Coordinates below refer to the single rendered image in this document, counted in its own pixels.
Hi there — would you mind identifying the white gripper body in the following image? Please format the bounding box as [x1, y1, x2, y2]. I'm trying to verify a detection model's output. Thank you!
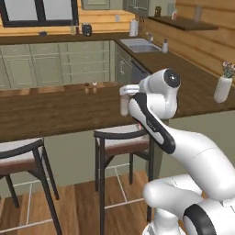
[119, 94, 130, 118]

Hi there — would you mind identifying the black stool with pale seat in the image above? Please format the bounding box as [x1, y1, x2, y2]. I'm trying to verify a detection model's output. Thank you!
[0, 137, 63, 235]
[93, 123, 156, 235]

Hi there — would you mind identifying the dark dishwasher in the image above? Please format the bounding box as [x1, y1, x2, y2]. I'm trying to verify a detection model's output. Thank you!
[130, 59, 152, 84]

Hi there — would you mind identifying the green corner cupboard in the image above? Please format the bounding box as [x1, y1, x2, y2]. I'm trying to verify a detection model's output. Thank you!
[115, 44, 133, 87]

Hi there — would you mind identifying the steel sink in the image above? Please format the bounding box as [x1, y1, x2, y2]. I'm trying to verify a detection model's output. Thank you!
[118, 38, 162, 54]

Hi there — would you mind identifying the white soap dispenser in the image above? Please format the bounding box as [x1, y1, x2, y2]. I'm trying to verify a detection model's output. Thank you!
[162, 39, 170, 54]

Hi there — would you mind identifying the steel tap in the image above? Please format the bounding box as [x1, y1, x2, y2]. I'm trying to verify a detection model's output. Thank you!
[144, 31, 154, 44]

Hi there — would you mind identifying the white paper towel roll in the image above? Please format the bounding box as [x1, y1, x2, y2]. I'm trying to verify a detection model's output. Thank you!
[129, 18, 140, 38]

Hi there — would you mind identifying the green base cupboard run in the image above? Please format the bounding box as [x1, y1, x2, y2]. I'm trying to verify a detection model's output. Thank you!
[0, 40, 116, 91]

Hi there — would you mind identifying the white vase with flowers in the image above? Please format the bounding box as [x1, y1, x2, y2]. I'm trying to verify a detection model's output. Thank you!
[213, 61, 235, 105]

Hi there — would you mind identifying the clear glass tumbler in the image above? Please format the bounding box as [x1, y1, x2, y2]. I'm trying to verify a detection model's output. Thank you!
[194, 6, 203, 22]

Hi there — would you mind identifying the black framed window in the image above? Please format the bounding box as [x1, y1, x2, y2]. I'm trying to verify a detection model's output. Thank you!
[0, 0, 80, 28]

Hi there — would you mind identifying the green glazed wall cupboard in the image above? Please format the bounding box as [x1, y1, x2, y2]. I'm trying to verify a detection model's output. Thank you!
[122, 0, 151, 17]

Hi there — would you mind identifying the dark wooden wall shelf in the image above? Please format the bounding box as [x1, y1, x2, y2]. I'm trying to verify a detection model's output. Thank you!
[147, 16, 220, 32]

